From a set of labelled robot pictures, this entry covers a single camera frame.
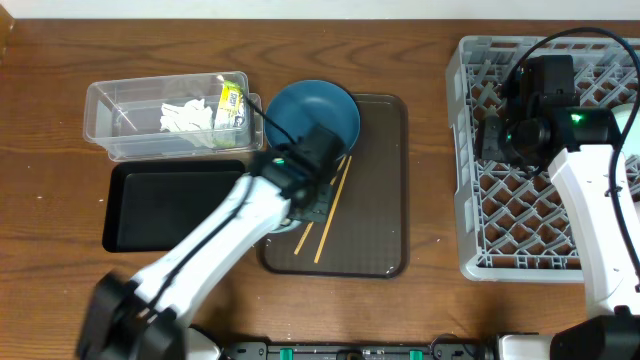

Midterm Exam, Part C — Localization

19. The light blue bowl with rice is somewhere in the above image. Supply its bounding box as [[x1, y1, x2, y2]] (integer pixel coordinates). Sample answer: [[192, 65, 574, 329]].
[[270, 220, 301, 234]]

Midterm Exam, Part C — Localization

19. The clear plastic bin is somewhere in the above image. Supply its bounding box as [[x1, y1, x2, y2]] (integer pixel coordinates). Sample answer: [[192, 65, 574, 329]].
[[84, 71, 264, 162]]

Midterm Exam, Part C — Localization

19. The wooden chopstick right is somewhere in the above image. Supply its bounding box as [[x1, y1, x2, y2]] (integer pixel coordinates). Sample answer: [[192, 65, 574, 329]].
[[314, 155, 352, 264]]

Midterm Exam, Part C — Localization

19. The grey dishwasher rack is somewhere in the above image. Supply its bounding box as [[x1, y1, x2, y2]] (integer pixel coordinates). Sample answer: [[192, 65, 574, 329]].
[[445, 36, 638, 283]]

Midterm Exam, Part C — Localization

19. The wooden chopstick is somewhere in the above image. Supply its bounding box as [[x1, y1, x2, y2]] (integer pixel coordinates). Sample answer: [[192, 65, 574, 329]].
[[293, 158, 345, 256], [314, 155, 352, 264]]

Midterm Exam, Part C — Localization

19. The mint green bowl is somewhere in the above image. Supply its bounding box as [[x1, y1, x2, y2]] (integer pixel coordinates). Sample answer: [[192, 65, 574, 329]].
[[610, 102, 640, 146]]

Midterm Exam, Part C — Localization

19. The white tissue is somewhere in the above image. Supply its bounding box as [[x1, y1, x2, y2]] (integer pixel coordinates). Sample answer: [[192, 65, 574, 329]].
[[160, 99, 214, 148]]

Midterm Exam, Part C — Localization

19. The wooden chopstick left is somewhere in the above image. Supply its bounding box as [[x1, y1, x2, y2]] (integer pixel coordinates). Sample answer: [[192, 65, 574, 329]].
[[293, 158, 345, 256]]

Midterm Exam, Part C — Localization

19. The black tray bin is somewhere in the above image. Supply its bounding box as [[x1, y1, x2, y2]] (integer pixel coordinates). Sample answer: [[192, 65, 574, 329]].
[[102, 160, 245, 253]]

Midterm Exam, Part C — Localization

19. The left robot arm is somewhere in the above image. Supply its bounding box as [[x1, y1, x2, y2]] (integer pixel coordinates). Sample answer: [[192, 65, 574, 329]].
[[75, 123, 344, 360]]

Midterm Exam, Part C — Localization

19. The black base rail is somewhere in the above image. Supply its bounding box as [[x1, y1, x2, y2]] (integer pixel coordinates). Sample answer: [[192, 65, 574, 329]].
[[189, 324, 501, 360]]

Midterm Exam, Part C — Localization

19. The blue plate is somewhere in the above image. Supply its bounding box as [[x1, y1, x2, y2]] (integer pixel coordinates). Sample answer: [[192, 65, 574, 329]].
[[264, 80, 361, 157]]

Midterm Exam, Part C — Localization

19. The yellow green wrapper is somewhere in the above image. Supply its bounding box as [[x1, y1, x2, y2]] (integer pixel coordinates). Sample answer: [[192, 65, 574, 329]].
[[213, 81, 248, 148]]

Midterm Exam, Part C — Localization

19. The brown serving tray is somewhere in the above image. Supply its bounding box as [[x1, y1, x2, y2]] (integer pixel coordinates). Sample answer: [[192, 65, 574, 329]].
[[257, 94, 409, 279]]

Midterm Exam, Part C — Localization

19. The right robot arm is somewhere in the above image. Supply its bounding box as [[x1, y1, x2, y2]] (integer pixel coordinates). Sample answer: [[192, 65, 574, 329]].
[[476, 51, 639, 359]]

